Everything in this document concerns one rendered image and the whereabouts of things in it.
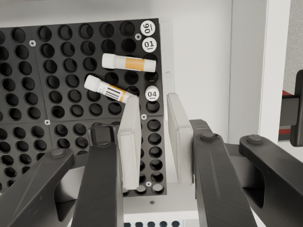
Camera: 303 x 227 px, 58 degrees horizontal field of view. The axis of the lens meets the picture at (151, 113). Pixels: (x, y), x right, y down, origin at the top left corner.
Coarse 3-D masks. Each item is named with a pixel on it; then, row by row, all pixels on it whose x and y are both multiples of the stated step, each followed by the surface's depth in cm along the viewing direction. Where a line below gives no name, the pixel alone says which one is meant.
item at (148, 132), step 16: (160, 64) 24; (144, 80) 25; (160, 80) 25; (144, 96) 25; (160, 96) 25; (144, 112) 26; (160, 112) 26; (160, 128) 26; (160, 144) 27; (160, 160) 27; (160, 192) 29
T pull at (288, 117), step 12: (300, 72) 24; (300, 84) 24; (288, 96) 25; (300, 96) 24; (288, 108) 25; (300, 108) 25; (288, 120) 25; (300, 120) 25; (300, 132) 25; (300, 144) 26
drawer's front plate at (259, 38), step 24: (240, 0) 26; (264, 0) 21; (288, 0) 20; (240, 24) 27; (264, 24) 21; (288, 24) 21; (240, 48) 27; (264, 48) 21; (240, 72) 28; (264, 72) 22; (240, 96) 28; (264, 96) 23; (240, 120) 28; (264, 120) 23
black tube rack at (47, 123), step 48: (0, 48) 27; (48, 48) 27; (96, 48) 24; (0, 96) 25; (48, 96) 25; (96, 96) 28; (0, 144) 27; (48, 144) 27; (144, 144) 27; (0, 192) 29; (144, 192) 29
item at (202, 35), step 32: (0, 0) 27; (32, 0) 29; (64, 0) 29; (96, 0) 29; (128, 0) 29; (160, 0) 29; (192, 0) 29; (224, 0) 29; (192, 32) 30; (224, 32) 30; (192, 64) 31; (224, 64) 31; (192, 96) 32; (224, 96) 32; (224, 128) 33; (192, 192) 33
